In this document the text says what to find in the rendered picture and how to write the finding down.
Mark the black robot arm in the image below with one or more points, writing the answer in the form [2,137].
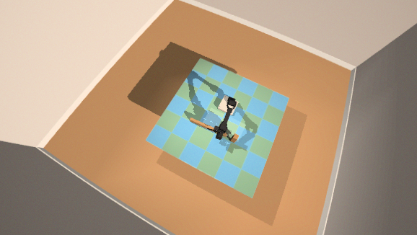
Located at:
[223,126]

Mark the brown wooden post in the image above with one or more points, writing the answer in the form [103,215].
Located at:
[234,138]

